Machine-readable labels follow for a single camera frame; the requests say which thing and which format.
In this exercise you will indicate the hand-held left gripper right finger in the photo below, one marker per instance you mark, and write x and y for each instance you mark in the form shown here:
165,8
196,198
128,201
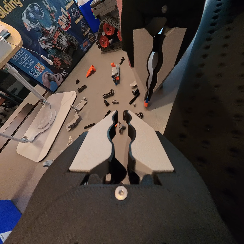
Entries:
152,152

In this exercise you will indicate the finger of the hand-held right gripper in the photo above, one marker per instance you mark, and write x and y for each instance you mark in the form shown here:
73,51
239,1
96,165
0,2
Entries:
141,49
173,49

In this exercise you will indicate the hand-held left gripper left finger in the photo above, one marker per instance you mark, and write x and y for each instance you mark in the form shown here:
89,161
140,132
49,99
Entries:
91,152

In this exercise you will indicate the black connector with blue pin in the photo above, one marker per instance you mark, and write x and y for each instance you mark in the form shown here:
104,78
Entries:
135,91

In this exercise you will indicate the small orange piece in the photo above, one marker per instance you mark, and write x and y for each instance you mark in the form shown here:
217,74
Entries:
146,103

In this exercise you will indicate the blue plastic bin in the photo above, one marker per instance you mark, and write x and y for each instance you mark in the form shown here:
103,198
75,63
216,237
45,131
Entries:
8,221

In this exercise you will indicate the small black piece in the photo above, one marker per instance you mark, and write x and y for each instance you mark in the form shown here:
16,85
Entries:
122,60

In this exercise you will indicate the short black axle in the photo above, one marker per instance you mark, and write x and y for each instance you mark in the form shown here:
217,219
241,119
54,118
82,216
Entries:
89,125

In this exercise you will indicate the black orange tracked robot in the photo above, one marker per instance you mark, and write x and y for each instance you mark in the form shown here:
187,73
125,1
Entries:
106,28

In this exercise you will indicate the white orange assembled part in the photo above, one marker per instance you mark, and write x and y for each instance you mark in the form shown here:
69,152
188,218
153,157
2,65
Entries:
115,72

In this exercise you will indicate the light grey long bar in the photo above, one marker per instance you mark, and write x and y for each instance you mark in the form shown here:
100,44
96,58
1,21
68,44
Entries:
133,84

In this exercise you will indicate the grey cross connector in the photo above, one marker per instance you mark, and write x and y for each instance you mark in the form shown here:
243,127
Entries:
121,127

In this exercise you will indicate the long black axle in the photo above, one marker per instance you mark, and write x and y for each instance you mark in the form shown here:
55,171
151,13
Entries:
107,114

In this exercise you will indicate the blue storage box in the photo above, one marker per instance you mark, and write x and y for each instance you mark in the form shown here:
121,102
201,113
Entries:
89,17

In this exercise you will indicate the light grey curved panel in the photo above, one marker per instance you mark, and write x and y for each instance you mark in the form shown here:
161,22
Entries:
48,163

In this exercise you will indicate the medium black axle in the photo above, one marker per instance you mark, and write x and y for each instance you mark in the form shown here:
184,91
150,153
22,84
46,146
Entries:
133,99

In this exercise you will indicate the white book stand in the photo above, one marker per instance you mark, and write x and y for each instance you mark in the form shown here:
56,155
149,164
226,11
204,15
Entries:
57,114

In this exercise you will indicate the black stubby connector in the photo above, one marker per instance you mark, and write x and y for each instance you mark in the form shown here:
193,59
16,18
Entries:
106,103

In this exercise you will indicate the dark grey bent beam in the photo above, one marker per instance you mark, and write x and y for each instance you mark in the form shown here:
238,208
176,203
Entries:
108,93

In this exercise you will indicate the dark grey short beam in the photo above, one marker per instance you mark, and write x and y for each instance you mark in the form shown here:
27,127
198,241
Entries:
82,88

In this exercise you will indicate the small black clip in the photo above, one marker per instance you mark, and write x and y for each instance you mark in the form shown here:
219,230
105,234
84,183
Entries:
77,81

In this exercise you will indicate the robot kit box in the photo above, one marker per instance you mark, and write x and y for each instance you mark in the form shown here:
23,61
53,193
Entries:
23,57

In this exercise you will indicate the light grey bracket piece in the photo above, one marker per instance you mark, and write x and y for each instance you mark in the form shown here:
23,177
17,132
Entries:
74,122
82,103

